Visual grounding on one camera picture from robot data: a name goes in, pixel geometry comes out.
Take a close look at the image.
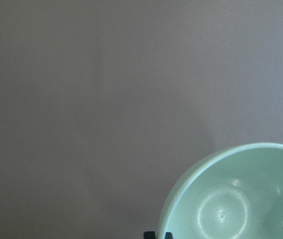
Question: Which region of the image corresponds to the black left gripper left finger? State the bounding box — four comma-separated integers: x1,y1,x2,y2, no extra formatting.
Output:
143,231,156,239

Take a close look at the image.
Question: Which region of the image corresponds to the mint green bowl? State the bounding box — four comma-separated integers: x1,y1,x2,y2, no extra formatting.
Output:
156,143,283,239

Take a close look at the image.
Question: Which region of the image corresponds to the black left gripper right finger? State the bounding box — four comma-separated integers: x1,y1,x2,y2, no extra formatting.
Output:
165,232,173,239

